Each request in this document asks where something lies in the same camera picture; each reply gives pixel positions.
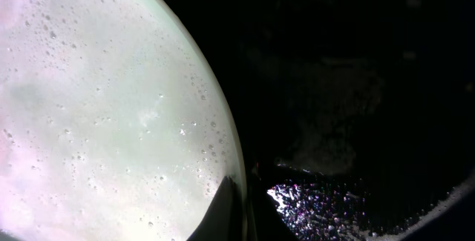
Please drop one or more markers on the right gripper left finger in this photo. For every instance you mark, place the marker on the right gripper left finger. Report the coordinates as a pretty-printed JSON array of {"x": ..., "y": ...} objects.
[{"x": 223, "y": 220}]

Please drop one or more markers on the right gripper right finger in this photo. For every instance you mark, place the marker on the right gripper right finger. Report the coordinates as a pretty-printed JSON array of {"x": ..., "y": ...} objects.
[{"x": 265, "y": 223}]

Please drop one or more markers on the light green plate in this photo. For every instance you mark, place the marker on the light green plate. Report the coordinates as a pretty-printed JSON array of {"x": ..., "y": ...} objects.
[{"x": 113, "y": 125}]

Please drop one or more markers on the round black tray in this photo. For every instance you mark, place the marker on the round black tray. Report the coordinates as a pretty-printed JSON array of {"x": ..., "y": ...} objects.
[{"x": 358, "y": 113}]

